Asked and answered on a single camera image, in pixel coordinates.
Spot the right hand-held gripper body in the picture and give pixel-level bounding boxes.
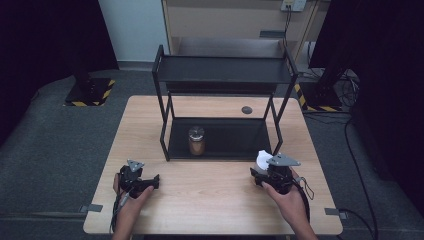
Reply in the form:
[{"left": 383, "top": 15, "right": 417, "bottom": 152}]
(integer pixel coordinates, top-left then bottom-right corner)
[{"left": 262, "top": 152, "right": 302, "bottom": 196}]

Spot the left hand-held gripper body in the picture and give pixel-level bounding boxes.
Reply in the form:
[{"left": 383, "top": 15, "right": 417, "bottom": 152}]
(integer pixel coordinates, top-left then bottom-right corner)
[{"left": 118, "top": 158, "right": 146, "bottom": 200}]

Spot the jar with white lid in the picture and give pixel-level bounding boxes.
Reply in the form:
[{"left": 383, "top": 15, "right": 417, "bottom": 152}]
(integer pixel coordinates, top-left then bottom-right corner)
[{"left": 254, "top": 149, "right": 275, "bottom": 176}]

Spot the glass jar with silver lid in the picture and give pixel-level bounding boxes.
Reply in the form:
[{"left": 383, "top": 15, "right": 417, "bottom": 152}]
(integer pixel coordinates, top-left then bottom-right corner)
[{"left": 187, "top": 125, "right": 206, "bottom": 157}]

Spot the black metal two-tier shelf rack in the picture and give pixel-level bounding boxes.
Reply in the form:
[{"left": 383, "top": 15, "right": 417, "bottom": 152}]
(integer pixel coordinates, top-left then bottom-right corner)
[{"left": 151, "top": 44, "right": 300, "bottom": 163}]

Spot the person's left hand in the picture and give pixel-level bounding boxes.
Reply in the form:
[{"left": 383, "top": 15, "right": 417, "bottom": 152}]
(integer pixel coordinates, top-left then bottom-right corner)
[{"left": 112, "top": 173, "right": 155, "bottom": 222}]

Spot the person's right hand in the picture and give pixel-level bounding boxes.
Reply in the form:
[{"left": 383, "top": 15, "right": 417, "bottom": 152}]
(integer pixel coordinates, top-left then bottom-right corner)
[{"left": 261, "top": 168, "right": 310, "bottom": 228}]

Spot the grey tape piece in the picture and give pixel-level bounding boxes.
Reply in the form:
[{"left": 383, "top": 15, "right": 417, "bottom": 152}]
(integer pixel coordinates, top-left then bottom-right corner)
[
  {"left": 324, "top": 207, "right": 349, "bottom": 220},
  {"left": 78, "top": 203, "right": 104, "bottom": 214}
]

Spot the black stand base striped tape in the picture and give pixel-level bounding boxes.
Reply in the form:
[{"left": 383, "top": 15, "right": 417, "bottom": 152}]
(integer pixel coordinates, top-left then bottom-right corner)
[
  {"left": 293, "top": 68, "right": 345, "bottom": 113},
  {"left": 63, "top": 66, "right": 117, "bottom": 108}
]

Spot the grey cabinet label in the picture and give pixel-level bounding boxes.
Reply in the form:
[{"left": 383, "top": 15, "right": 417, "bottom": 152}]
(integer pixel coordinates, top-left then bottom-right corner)
[{"left": 258, "top": 30, "right": 286, "bottom": 39}]

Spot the beige wooden cabinet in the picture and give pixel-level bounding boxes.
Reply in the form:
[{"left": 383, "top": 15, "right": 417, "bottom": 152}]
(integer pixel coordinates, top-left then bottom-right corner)
[{"left": 161, "top": 0, "right": 332, "bottom": 64}]

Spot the black curtain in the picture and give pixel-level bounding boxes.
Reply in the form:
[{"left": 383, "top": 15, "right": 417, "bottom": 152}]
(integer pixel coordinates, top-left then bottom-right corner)
[
  {"left": 309, "top": 0, "right": 424, "bottom": 216},
  {"left": 0, "top": 0, "right": 120, "bottom": 148}
]

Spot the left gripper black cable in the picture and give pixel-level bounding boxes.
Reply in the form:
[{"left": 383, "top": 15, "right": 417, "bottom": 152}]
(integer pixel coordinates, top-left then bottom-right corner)
[{"left": 109, "top": 189, "right": 132, "bottom": 235}]

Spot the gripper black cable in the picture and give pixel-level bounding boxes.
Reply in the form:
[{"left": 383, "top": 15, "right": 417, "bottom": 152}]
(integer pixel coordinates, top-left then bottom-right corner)
[
  {"left": 292, "top": 176, "right": 316, "bottom": 224},
  {"left": 109, "top": 189, "right": 132, "bottom": 235}
]

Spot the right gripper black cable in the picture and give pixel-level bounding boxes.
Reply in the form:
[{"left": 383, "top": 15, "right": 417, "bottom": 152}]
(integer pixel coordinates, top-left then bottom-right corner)
[{"left": 292, "top": 176, "right": 316, "bottom": 224}]

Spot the long black floor cable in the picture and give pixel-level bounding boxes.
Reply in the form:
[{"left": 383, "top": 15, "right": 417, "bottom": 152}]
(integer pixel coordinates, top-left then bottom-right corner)
[{"left": 335, "top": 114, "right": 380, "bottom": 240}]

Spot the tangled floor cable bundle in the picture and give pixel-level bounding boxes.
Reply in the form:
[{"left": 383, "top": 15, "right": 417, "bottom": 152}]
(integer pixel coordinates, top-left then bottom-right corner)
[{"left": 338, "top": 69, "right": 362, "bottom": 108}]

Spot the black socket cable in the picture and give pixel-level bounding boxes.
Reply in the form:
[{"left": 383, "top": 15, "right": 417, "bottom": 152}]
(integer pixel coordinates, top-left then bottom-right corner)
[{"left": 282, "top": 4, "right": 292, "bottom": 48}]

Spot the white wall socket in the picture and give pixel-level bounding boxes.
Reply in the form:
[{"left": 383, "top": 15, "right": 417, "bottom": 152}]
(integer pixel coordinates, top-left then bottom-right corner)
[{"left": 280, "top": 0, "right": 308, "bottom": 13}]

